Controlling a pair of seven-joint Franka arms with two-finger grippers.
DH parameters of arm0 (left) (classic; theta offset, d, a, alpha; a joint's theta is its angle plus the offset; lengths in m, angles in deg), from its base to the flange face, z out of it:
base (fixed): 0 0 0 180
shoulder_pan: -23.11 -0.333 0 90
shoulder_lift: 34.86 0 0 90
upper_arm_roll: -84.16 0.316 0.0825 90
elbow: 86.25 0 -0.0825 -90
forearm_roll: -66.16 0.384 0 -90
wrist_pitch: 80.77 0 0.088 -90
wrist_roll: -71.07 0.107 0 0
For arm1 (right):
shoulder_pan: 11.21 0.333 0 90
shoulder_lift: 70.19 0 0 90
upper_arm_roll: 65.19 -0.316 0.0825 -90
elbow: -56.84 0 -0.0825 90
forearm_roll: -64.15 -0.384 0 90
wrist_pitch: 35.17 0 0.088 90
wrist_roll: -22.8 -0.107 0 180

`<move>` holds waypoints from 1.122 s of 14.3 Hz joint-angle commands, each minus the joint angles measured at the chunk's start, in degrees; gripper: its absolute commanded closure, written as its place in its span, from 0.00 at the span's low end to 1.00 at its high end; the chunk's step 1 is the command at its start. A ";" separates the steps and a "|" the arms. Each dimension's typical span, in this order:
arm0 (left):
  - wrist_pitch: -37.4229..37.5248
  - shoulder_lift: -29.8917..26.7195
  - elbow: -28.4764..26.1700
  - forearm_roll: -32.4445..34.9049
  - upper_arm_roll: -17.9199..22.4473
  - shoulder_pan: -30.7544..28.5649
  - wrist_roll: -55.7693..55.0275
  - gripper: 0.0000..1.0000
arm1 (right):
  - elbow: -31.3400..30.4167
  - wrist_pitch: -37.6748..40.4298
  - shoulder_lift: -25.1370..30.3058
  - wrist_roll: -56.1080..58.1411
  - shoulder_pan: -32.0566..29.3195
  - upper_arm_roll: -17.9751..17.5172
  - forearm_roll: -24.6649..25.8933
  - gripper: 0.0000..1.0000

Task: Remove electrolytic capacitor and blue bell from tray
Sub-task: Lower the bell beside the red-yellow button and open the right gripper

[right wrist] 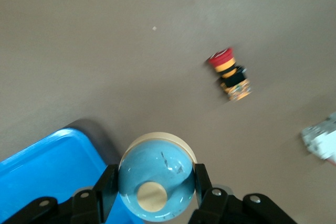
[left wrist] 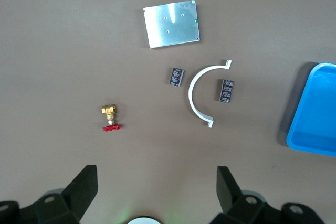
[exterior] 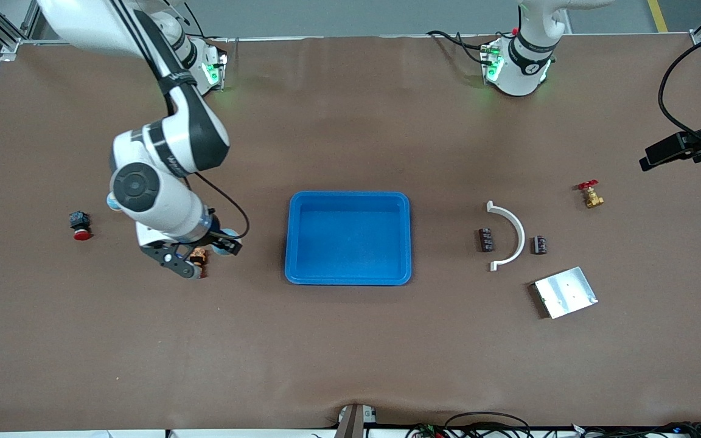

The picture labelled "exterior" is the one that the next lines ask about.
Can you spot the blue plastic tray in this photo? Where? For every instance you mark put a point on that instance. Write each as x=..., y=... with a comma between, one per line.
x=350, y=237

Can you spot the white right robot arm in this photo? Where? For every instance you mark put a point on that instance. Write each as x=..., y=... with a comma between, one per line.
x=156, y=201

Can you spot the brown table cover mat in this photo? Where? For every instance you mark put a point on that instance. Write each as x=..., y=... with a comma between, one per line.
x=350, y=353

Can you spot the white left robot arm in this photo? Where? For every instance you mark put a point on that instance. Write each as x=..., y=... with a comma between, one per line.
x=521, y=76

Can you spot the orange red stacked push button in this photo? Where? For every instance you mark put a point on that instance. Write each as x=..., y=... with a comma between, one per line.
x=200, y=255

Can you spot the white curved plastic bracket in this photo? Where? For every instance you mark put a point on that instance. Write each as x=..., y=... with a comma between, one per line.
x=519, y=234

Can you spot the grey metal mounting bracket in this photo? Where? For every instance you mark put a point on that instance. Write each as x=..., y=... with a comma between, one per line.
x=350, y=423

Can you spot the silver metal plate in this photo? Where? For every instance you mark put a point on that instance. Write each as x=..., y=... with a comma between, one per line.
x=566, y=293

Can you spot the black red mushroom push button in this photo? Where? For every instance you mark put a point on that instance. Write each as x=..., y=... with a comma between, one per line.
x=80, y=224

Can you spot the light blue call bell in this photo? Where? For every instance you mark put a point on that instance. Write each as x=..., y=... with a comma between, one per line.
x=223, y=251
x=111, y=202

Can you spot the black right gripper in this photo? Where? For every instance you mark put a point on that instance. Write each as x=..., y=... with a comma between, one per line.
x=217, y=238

